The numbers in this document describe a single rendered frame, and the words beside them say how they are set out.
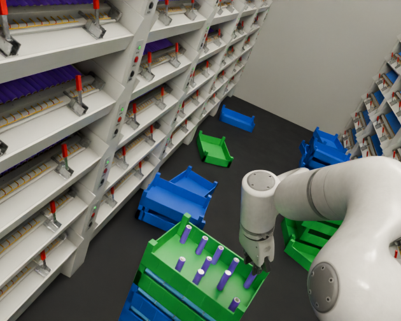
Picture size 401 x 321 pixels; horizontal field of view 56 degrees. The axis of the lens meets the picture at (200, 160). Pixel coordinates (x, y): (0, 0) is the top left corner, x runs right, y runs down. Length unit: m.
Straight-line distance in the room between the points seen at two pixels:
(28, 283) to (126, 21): 0.81
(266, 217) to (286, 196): 0.18
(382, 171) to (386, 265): 0.15
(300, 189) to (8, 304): 0.89
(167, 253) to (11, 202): 0.44
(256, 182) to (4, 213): 0.55
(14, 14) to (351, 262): 0.64
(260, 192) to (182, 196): 1.15
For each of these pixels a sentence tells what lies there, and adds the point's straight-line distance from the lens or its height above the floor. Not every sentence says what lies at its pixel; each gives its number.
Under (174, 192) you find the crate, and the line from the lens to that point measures 1.94.
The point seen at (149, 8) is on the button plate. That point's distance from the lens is 1.06.
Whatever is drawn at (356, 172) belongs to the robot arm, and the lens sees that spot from 0.56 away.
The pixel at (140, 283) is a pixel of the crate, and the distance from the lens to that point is 1.12.
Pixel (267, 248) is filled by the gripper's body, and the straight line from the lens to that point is 0.96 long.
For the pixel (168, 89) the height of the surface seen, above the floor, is 0.58.
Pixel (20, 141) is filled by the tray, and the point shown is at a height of 0.74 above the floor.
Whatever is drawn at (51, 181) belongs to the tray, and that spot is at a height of 0.55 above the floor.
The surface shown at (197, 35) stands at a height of 0.84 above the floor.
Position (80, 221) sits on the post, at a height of 0.27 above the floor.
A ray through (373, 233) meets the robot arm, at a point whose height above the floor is 0.97.
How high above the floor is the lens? 1.17
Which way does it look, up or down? 28 degrees down
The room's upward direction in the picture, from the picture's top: 23 degrees clockwise
